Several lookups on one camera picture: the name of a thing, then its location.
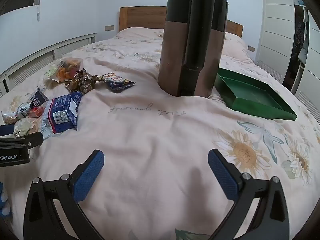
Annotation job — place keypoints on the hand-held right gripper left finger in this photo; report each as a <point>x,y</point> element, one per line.
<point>88,175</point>

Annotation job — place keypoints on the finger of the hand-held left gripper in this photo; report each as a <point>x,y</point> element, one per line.
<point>6,130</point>
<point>32,140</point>

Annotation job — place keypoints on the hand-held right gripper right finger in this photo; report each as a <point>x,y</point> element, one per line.
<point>222,175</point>

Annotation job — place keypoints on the small pale snack packet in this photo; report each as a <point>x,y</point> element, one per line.
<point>19,132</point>

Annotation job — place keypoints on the white blue snack bag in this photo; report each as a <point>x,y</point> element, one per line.
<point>60,115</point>

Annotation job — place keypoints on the green tray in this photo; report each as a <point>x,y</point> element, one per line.
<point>250,92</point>

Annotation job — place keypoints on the blue cookie packet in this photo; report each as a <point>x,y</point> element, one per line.
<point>116,81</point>

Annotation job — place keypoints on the clear bag of orange snacks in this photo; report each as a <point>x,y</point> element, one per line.
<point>66,71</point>

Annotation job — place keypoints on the person's left hand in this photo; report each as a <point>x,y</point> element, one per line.
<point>3,200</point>

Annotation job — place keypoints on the clear nut packet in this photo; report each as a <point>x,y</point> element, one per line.
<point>10,118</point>

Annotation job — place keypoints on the orange snack packet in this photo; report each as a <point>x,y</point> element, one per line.
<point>37,111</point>

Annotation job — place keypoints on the black white snack packet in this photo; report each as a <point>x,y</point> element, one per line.
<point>35,101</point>

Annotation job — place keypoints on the floral blanket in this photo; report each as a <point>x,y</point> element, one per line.
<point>155,140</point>

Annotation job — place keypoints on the brown foil snack packet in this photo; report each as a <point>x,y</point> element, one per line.
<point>82,82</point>

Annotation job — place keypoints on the white slatted radiator cover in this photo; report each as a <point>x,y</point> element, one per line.
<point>37,55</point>

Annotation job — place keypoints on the brown black cylinder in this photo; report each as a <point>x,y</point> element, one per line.
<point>172,55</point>

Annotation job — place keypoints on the pale pink pillow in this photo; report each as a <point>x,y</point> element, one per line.
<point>235,45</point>

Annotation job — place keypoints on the black tube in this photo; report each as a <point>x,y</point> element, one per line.
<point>197,30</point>

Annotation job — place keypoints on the white wardrobe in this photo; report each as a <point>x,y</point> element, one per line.
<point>277,30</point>

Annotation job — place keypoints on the dark hanging clothes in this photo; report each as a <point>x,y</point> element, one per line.
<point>298,37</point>

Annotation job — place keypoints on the wooden headboard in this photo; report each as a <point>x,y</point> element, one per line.
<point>142,17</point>

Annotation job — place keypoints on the wall socket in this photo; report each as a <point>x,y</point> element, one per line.
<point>251,48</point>
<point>109,27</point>

